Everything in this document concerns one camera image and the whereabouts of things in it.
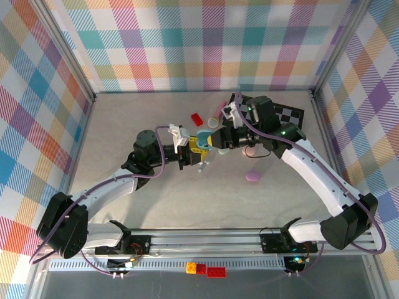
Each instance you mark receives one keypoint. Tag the blue earbud case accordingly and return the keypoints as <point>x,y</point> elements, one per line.
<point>204,137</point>

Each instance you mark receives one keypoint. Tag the pink earbud case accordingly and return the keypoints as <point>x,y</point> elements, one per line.
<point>249,152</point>

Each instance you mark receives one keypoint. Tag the purple earbud case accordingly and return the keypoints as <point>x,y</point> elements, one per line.
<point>252,176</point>

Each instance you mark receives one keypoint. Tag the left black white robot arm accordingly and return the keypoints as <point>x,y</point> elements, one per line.
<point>103,193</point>

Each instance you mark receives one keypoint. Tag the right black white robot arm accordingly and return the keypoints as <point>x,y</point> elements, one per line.
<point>315,174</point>

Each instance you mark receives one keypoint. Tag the pink toy microphone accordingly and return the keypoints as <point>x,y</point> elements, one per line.
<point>212,122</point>

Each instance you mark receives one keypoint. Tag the black grey chessboard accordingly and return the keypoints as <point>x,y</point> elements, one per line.
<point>290,113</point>

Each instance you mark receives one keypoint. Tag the yellow orange toy brick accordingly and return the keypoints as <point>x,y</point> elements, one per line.
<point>191,268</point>

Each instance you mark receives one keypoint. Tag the small square red brick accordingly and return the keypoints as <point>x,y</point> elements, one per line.
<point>201,269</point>

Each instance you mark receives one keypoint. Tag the long red toy brick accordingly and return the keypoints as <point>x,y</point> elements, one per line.
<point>216,272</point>

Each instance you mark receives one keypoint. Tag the black controller board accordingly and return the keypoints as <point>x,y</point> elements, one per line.
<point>293,263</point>
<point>120,264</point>

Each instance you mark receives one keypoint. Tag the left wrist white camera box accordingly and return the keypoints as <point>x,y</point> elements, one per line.
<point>179,137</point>

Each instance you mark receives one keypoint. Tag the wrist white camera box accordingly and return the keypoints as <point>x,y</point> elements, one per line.
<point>179,137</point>
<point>231,113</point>

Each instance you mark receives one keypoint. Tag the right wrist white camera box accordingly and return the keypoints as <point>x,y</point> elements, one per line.
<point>231,113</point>

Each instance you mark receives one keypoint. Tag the aluminium side rail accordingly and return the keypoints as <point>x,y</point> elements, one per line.
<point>324,130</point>
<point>86,124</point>

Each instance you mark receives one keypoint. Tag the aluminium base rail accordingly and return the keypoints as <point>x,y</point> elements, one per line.
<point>202,243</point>

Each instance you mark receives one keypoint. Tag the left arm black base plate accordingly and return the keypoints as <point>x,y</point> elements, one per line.
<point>141,241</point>

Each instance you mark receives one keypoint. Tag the aluminium frame post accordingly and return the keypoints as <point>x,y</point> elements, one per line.
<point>64,46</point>
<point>339,46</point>

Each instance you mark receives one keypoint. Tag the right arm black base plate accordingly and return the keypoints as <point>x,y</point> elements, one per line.
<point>271,243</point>

